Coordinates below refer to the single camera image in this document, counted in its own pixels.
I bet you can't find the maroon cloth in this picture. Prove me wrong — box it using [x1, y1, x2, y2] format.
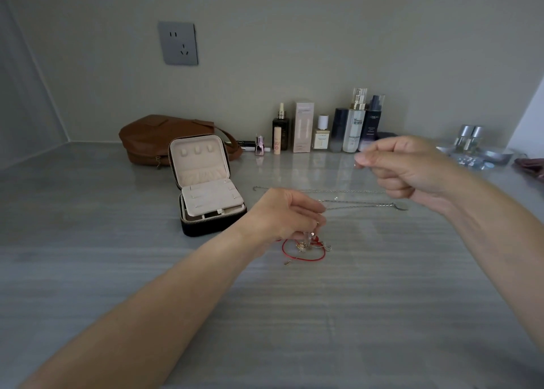
[513, 158, 544, 182]

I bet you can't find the clear glass tray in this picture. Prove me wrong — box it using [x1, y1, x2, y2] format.
[450, 152, 496, 171]

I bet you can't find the black jewelry box beige lining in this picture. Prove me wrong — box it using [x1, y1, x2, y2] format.
[167, 134, 248, 237]

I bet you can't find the person's left forearm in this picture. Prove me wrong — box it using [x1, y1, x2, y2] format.
[17, 214, 266, 389]

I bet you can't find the silver necklace disc pendant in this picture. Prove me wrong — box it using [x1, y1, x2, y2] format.
[318, 197, 410, 212]

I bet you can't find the red string bracelet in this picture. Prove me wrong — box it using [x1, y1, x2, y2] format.
[282, 238, 327, 262]

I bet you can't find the pale pink cosmetic carton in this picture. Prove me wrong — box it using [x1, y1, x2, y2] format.
[293, 101, 315, 154]

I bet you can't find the grey wall socket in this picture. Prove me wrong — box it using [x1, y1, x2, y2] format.
[158, 21, 199, 66]

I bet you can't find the gold and red charm jewelry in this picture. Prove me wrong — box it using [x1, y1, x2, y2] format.
[296, 231, 332, 253]

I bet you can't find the brown leather bag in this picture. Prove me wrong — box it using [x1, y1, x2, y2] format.
[118, 114, 244, 167]

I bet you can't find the person's left hand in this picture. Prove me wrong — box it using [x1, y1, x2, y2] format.
[248, 188, 328, 254]

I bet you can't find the small white-capped perfume bottle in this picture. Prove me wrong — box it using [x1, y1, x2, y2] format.
[313, 114, 331, 150]

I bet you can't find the white bottle gold pump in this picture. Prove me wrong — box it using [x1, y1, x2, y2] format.
[343, 88, 369, 154]

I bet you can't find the person's right hand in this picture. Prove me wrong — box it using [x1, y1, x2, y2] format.
[354, 135, 460, 213]

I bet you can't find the dark brown dropper bottle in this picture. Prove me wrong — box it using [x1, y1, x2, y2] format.
[272, 102, 290, 151]

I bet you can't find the dark grey cosmetic bottle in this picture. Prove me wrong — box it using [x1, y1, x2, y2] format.
[329, 107, 349, 153]

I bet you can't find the dark blue bottle clear cap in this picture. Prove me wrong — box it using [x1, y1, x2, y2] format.
[358, 94, 386, 152]

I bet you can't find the silver metal dish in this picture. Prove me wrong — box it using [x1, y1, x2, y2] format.
[479, 146, 516, 167]

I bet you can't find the person's right forearm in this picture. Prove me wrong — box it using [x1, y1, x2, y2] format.
[438, 157, 544, 353]

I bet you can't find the thin silver chain necklace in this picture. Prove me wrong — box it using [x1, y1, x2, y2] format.
[253, 186, 386, 195]

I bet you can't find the silver-capped glass bottle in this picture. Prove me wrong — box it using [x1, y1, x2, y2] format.
[467, 126, 484, 152]
[454, 124, 471, 150]

